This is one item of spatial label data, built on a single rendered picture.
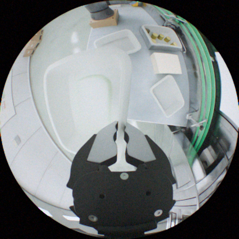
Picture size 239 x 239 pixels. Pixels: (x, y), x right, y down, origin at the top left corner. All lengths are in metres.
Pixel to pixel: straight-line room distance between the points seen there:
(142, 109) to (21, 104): 3.35
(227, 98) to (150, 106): 0.62
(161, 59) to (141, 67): 0.13
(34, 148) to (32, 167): 0.74
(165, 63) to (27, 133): 3.33
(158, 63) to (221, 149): 0.78
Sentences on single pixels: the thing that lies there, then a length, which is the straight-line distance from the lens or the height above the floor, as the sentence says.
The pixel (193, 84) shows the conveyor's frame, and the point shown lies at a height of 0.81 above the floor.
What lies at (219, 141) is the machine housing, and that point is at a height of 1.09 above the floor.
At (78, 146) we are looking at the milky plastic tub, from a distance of 0.23.
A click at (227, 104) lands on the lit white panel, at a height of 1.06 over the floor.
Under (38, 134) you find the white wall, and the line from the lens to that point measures 3.21.
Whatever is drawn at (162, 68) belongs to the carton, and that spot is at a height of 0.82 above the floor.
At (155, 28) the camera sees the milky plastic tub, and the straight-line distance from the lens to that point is 0.60.
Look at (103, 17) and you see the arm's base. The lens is 0.61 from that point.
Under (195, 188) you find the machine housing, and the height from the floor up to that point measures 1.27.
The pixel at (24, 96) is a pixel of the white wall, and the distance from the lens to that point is 3.40.
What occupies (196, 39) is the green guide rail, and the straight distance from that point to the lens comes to 0.60.
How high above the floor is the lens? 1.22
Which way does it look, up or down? 61 degrees down
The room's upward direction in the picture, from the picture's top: 168 degrees counter-clockwise
